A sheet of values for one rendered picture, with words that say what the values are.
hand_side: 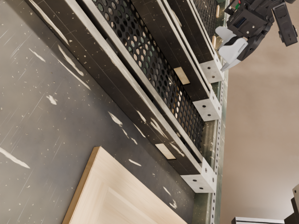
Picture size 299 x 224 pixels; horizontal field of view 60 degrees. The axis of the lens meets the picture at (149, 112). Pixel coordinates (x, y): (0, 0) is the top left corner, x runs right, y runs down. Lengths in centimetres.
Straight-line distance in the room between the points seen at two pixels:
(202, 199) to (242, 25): 57
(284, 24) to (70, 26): 43
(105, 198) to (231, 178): 154
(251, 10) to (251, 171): 159
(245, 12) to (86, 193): 46
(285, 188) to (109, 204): 170
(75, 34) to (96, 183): 27
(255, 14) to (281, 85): 215
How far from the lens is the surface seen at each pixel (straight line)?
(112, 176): 54
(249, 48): 62
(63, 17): 49
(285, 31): 65
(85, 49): 52
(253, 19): 60
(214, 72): 119
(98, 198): 51
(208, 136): 104
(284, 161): 221
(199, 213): 91
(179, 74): 92
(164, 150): 72
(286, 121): 245
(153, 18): 80
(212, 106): 102
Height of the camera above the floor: 175
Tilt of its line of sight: 52 degrees down
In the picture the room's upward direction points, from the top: straight up
